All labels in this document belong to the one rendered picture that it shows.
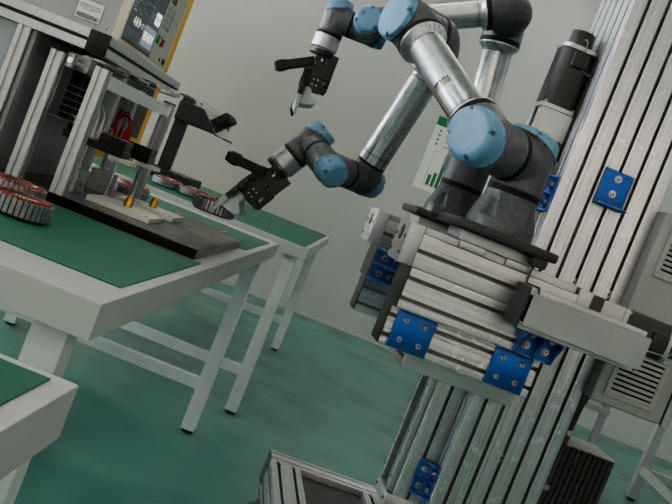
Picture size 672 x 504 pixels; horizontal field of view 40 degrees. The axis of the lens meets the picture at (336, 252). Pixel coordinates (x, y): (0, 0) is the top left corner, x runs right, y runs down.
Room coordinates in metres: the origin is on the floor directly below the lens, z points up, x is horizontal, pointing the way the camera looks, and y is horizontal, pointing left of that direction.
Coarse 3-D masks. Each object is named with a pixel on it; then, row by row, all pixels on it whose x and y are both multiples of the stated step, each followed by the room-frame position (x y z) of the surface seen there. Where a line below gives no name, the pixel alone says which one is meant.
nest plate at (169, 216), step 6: (120, 198) 2.28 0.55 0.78; (138, 204) 2.27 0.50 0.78; (144, 204) 2.34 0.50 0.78; (150, 210) 2.27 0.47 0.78; (156, 210) 2.30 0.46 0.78; (162, 210) 2.37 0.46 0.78; (162, 216) 2.27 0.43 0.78; (168, 216) 2.27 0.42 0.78; (174, 216) 2.33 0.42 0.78; (180, 216) 2.41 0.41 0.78
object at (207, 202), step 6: (198, 198) 2.31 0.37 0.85; (204, 198) 2.30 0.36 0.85; (210, 198) 2.30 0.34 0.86; (192, 204) 2.32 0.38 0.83; (198, 204) 2.30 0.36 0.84; (204, 204) 2.29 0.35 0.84; (210, 204) 2.29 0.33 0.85; (204, 210) 2.30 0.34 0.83; (216, 210) 2.29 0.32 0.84; (222, 210) 2.30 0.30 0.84; (222, 216) 2.30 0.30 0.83; (228, 216) 2.31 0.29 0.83; (234, 216) 2.35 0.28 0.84
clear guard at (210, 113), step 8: (88, 56) 1.97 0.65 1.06; (104, 64) 1.98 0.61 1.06; (120, 72) 2.06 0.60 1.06; (128, 72) 1.97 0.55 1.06; (136, 80) 2.15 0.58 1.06; (144, 80) 1.99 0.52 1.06; (160, 88) 2.07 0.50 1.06; (168, 88) 1.97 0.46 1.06; (176, 96) 2.15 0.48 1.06; (184, 96) 1.99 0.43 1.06; (200, 104) 2.07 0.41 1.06; (208, 112) 2.00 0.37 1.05; (216, 112) 2.15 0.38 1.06; (208, 120) 1.97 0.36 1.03; (216, 128) 2.02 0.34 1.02; (216, 136) 2.00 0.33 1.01; (224, 136) 2.10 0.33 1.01
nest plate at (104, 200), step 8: (96, 200) 2.03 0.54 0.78; (104, 200) 2.04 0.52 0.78; (112, 200) 2.11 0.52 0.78; (112, 208) 2.03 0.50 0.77; (120, 208) 2.03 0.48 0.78; (128, 208) 2.07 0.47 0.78; (136, 208) 2.15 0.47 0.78; (136, 216) 2.03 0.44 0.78; (144, 216) 2.04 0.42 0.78; (152, 216) 2.11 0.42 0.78
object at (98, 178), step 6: (96, 168) 2.32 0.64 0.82; (90, 174) 2.31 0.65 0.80; (96, 174) 2.31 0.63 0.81; (102, 174) 2.31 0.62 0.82; (108, 174) 2.31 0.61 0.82; (114, 174) 2.35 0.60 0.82; (90, 180) 2.31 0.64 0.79; (96, 180) 2.31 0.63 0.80; (102, 180) 2.31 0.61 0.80; (114, 180) 2.37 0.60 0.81; (90, 186) 2.31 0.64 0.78; (96, 186) 2.31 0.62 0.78; (102, 186) 2.31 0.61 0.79; (102, 192) 2.31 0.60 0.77; (108, 192) 2.35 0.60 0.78
